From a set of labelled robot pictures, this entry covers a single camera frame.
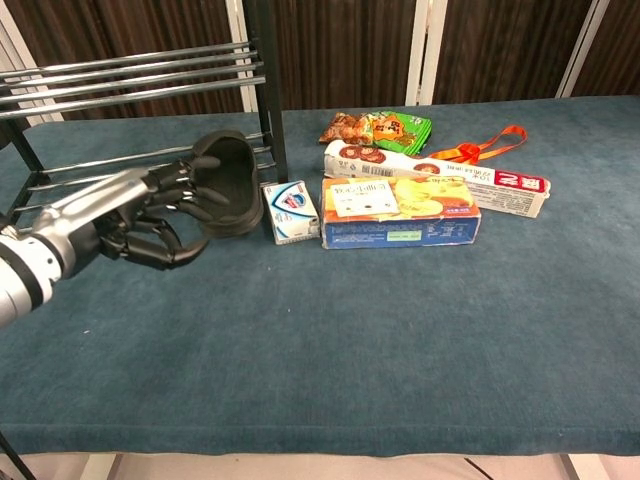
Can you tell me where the white blue soap box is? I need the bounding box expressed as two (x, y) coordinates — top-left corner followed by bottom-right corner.
(262, 179), (322, 246)

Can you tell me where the brown snack bag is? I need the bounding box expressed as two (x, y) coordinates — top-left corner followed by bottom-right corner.
(318, 112), (376, 147)

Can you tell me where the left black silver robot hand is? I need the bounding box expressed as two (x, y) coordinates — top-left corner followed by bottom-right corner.
(33, 155), (231, 272)

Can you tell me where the blue table cloth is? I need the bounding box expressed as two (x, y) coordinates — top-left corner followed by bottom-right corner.
(0, 95), (640, 457)

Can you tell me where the orange blue cookie box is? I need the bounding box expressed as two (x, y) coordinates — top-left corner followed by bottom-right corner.
(320, 175), (483, 250)

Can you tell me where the green snack bag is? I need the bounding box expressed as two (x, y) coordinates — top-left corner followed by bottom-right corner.
(367, 109), (434, 157)

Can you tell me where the black chrome shoe rack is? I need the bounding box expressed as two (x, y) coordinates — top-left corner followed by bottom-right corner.
(0, 0), (290, 232)

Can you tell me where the brown divider panel white frame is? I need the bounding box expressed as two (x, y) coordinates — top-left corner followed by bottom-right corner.
(405, 0), (601, 106)
(234, 0), (432, 112)
(557, 0), (640, 99)
(0, 0), (261, 126)

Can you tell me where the white table leg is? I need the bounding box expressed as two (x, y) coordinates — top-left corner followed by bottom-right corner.
(558, 453), (596, 480)
(78, 452), (121, 480)

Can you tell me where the long white wrap box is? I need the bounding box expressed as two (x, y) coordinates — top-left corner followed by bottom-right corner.
(323, 139), (552, 219)

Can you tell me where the black rubber slipper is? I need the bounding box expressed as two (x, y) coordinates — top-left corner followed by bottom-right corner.
(192, 129), (265, 238)

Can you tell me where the thin black rod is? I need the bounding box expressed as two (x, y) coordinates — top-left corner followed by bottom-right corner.
(0, 430), (36, 480)

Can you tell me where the orange ribbon lanyard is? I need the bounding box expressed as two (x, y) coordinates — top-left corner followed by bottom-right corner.
(428, 124), (529, 166)

